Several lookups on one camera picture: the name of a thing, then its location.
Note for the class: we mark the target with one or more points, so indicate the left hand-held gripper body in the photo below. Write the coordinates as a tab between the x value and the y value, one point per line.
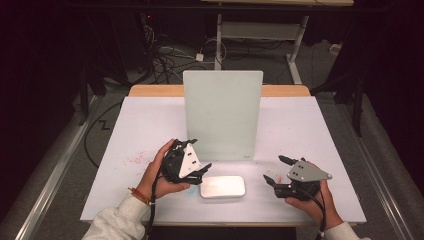
187	163

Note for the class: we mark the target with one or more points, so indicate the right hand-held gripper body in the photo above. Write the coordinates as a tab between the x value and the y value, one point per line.
305	173

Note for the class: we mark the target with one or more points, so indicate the white whiteboard eraser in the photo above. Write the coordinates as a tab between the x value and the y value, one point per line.
222	186

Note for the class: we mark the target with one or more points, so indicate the white whiteboard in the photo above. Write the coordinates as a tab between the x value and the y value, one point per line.
220	113

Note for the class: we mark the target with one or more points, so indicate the person's left hand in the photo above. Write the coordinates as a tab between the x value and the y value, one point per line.
151	180

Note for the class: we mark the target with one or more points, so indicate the person's right hand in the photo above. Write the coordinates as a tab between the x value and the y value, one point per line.
320	213

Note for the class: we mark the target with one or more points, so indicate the white table sheet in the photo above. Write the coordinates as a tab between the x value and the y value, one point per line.
140	123

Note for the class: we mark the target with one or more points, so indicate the wooden table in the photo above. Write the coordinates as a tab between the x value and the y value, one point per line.
153	90

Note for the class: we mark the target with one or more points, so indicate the black metal stand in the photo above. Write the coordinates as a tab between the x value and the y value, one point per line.
358	110
84	100

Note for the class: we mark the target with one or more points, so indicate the white power adapter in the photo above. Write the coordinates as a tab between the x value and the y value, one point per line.
199	57

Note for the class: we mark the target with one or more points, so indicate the small white box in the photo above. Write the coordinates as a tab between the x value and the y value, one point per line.
335	48

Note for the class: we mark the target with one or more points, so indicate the aluminium frame rail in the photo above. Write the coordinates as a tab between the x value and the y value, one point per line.
53	186
383	186

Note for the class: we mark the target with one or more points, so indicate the white metal frame desk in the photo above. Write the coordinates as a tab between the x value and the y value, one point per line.
256	30

